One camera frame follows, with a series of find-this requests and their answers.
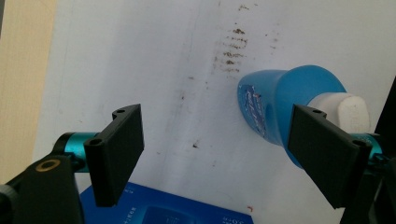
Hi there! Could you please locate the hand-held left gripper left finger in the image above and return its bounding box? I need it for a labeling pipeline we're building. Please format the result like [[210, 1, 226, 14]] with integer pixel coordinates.
[[52, 104, 146, 208]]

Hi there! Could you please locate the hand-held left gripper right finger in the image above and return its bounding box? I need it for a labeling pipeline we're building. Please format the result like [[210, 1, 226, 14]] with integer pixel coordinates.
[[286, 104, 384, 210]]

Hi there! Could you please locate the blue bottle with white cap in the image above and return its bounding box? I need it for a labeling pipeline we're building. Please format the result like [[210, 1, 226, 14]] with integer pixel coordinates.
[[237, 64, 371, 169]]

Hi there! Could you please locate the blue printed card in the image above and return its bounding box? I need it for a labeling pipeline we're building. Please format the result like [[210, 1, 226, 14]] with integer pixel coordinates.
[[79, 181, 255, 224]]

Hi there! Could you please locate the black object at edge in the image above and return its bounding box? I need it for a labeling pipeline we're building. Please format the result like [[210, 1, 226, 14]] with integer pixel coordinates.
[[374, 76, 396, 147]]

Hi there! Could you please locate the white stained sheet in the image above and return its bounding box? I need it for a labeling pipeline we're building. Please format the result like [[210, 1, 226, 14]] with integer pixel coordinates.
[[32, 0, 396, 224]]

